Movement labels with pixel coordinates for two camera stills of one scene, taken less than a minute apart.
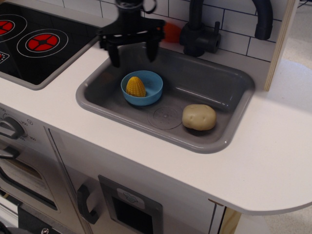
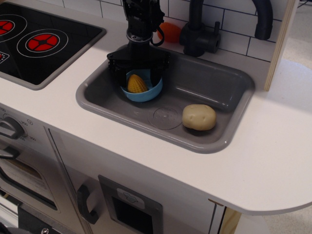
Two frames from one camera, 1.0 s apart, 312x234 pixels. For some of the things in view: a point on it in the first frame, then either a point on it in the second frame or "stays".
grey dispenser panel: [130, 212] stays
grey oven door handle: [9, 152] stays
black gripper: [130, 28] -> [138, 55]
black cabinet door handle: [82, 194] stays
